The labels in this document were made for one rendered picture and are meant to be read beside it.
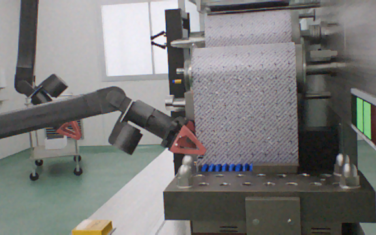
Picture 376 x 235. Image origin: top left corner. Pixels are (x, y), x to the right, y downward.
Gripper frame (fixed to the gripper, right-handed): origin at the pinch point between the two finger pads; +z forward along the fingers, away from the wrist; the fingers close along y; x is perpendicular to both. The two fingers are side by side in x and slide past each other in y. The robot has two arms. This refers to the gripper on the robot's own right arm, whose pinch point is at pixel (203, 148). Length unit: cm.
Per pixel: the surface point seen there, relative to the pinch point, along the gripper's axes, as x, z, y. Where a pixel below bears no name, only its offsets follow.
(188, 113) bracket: 4.3, -7.6, -6.9
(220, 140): 3.8, 2.6, 0.4
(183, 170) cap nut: -1.7, -1.1, 17.7
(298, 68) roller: 26.7, 10.3, 0.0
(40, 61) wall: -139, -294, -558
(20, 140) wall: -252, -262, -530
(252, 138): 7.8, 8.9, 0.4
